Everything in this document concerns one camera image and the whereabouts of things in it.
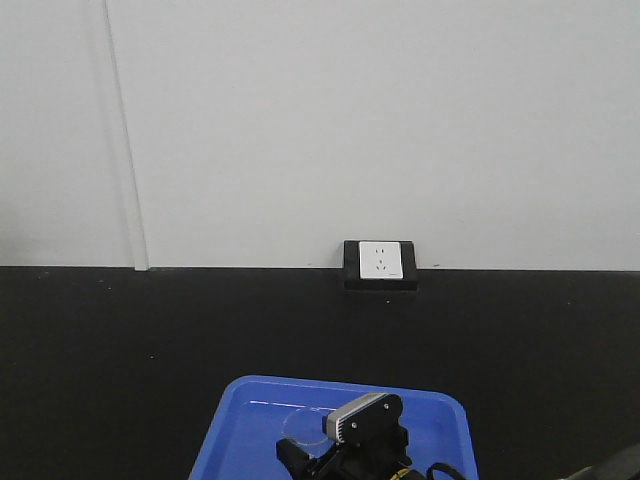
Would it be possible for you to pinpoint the white wall socket plate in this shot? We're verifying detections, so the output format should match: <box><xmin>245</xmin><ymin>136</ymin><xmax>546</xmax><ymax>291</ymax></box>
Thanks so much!
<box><xmin>358</xmin><ymin>241</ymin><xmax>404</xmax><ymax>280</ymax></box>

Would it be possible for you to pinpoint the blue plastic tray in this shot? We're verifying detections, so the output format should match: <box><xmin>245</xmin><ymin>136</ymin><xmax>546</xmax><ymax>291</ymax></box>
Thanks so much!
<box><xmin>190</xmin><ymin>375</ymin><xmax>478</xmax><ymax>479</ymax></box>

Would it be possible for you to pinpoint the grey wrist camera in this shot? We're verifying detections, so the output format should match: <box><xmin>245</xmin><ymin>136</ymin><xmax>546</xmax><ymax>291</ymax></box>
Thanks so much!
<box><xmin>322</xmin><ymin>392</ymin><xmax>404</xmax><ymax>445</ymax></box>

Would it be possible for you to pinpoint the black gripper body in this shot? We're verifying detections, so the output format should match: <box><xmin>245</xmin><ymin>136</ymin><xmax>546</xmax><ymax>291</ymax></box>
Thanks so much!
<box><xmin>304</xmin><ymin>426</ymin><xmax>411</xmax><ymax>479</ymax></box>

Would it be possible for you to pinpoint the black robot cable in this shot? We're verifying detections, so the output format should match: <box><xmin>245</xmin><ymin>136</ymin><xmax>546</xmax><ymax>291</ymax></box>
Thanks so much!
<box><xmin>424</xmin><ymin>462</ymin><xmax>471</xmax><ymax>480</ymax></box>

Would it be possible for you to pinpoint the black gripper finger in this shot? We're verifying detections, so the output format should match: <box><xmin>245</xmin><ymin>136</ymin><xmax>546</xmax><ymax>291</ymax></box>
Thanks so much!
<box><xmin>276</xmin><ymin>438</ymin><xmax>318</xmax><ymax>473</ymax></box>

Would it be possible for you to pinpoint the black socket box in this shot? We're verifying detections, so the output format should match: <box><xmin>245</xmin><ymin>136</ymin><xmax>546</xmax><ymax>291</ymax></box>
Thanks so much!
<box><xmin>342</xmin><ymin>240</ymin><xmax>418</xmax><ymax>291</ymax></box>

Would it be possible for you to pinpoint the clear glass beaker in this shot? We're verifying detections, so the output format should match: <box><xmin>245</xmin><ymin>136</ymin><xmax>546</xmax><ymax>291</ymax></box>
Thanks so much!
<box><xmin>281</xmin><ymin>407</ymin><xmax>331</xmax><ymax>447</ymax></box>

